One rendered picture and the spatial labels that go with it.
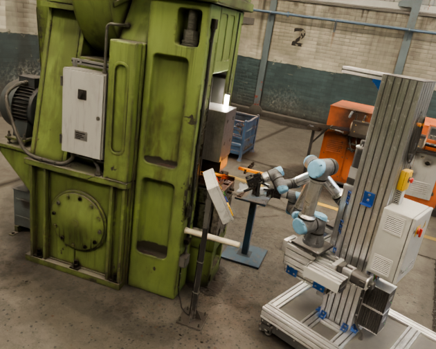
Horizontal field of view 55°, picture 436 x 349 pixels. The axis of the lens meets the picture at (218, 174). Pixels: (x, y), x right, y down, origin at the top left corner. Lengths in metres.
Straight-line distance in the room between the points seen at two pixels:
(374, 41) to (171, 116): 8.06
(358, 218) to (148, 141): 1.61
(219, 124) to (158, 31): 0.79
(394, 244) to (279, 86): 8.67
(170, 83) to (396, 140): 1.56
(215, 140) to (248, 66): 8.36
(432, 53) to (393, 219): 7.95
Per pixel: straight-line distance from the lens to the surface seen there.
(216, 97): 3.62
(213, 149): 3.28
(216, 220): 3.48
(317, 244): 3.04
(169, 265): 3.48
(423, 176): 6.75
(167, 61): 3.10
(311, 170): 2.74
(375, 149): 2.91
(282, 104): 11.25
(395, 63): 10.64
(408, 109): 2.81
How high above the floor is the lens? 2.18
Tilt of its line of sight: 20 degrees down
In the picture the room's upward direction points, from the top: 8 degrees clockwise
